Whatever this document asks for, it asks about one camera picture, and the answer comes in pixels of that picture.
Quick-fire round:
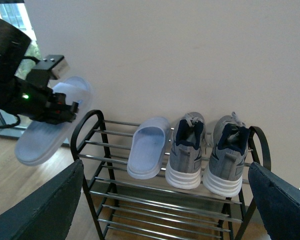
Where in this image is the grey knit sneaker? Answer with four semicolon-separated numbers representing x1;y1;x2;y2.
165;112;206;190
202;112;251;198

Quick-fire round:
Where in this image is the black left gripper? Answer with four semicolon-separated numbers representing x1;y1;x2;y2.
0;19;79;125

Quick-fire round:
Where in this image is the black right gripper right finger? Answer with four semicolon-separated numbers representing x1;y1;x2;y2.
248;162;300;240

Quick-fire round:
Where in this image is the black metal shoe rack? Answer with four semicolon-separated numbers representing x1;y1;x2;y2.
70;110;257;240

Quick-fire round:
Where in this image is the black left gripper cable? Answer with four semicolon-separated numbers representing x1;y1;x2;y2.
0;113;22;130

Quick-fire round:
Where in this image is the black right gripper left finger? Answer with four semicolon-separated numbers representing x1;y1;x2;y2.
0;159;84;240

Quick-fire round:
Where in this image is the light blue slipper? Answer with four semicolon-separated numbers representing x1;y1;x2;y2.
14;76;95;166
127;116;171;180

